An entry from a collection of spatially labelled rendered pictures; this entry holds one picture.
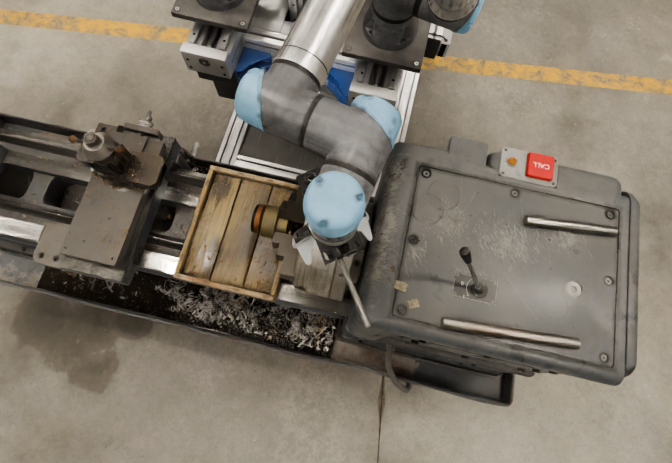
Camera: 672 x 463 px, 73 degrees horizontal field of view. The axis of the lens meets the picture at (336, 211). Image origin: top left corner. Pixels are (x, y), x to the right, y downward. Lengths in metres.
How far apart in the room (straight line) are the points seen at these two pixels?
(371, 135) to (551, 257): 0.63
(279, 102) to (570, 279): 0.75
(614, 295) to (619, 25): 2.47
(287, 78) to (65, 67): 2.50
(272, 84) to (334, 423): 1.81
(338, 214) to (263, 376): 1.74
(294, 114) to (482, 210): 0.59
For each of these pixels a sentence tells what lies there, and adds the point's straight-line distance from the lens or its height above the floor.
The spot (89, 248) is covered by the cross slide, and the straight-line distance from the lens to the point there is 1.43.
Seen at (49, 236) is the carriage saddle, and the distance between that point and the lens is 1.57.
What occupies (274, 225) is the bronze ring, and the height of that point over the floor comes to 1.12.
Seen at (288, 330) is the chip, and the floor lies 0.59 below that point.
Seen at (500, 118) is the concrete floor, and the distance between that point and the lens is 2.73.
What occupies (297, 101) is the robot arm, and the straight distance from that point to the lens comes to 0.61.
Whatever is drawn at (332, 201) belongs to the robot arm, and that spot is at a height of 1.71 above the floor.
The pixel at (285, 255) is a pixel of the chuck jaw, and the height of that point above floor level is 1.11.
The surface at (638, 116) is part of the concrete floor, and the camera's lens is 3.12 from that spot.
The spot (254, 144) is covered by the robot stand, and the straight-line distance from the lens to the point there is 2.26.
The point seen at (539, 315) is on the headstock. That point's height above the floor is 1.25.
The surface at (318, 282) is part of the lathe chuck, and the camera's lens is 1.07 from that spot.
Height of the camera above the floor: 2.22
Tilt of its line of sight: 72 degrees down
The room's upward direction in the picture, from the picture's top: 6 degrees clockwise
